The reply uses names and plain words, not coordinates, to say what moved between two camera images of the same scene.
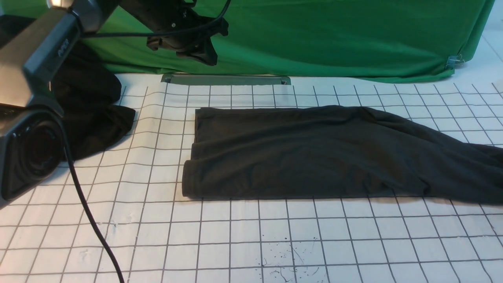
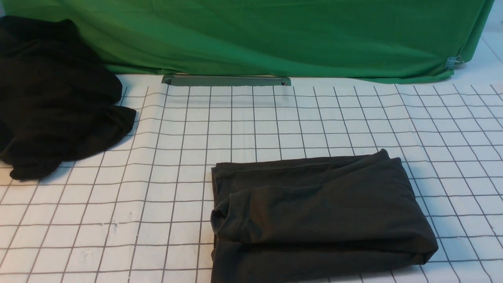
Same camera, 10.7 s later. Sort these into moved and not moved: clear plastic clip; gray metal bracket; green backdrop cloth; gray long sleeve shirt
Moved: gray long sleeve shirt
Not moved: gray metal bracket; clear plastic clip; green backdrop cloth
